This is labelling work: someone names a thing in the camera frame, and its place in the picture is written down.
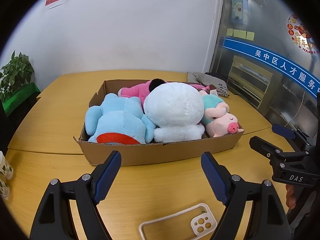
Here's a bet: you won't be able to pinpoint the grey folded cloth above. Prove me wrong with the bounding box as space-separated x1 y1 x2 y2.
187 72 229 98

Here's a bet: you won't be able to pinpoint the blue window banner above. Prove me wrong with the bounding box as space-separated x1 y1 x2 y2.
223 37 319 98

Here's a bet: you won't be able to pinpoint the green potted plant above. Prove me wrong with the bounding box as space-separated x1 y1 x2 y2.
1 51 34 102

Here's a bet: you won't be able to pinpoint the pig plush teal shirt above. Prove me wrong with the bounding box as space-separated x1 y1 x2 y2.
200 90 244 138

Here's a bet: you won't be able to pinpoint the cartoon window poster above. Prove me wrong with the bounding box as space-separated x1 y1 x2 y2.
231 0 248 25

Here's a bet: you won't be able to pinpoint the metal shelf rack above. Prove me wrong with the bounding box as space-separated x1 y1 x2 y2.
227 55 282 115

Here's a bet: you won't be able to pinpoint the brown cardboard box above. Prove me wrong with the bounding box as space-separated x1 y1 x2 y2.
78 80 243 166

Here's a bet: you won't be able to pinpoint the patterned paper cup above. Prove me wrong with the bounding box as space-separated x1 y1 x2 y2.
0 151 14 180

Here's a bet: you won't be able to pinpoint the red new year decal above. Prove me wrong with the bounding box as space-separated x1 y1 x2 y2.
286 14 319 55

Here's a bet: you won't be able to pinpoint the blue plush toy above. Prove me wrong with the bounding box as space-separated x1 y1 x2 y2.
85 93 156 145

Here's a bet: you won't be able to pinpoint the green table cloth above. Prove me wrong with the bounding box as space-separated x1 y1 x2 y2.
2 82 41 116

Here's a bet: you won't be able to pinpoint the operator right hand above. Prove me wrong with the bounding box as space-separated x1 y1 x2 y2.
285 185 296 210

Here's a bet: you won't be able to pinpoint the clear phone case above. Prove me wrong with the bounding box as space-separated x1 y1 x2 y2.
138 203 217 239

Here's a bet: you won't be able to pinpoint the white panda plush toy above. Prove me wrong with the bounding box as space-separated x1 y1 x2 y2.
143 82 205 143

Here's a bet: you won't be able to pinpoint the yellow sticky notes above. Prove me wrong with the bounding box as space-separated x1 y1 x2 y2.
226 28 255 41

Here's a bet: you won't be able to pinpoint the pink plush toy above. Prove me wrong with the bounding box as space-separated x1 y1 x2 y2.
118 79 209 107

